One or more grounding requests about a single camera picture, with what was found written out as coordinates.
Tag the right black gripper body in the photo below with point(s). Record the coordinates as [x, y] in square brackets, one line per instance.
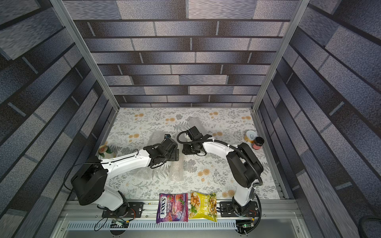
[190, 148]

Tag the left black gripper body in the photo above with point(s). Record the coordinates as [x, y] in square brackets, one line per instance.
[173, 156]

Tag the bubble wrap sheet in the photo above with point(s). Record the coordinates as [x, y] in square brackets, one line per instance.
[176, 169]

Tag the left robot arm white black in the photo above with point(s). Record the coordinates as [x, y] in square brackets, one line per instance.
[90, 183]

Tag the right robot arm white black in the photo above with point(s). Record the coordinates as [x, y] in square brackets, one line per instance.
[243, 163]

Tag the purple Fox's candy bag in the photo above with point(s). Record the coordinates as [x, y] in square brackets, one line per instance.
[172, 208]

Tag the yellow snack bag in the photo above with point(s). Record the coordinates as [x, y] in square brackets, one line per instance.
[203, 206]

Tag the small red jar black lid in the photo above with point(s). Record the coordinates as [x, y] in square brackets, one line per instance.
[258, 142]

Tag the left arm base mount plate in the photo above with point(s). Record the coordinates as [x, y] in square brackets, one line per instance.
[127, 210]

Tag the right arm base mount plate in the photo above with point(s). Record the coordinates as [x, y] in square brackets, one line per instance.
[233, 209]

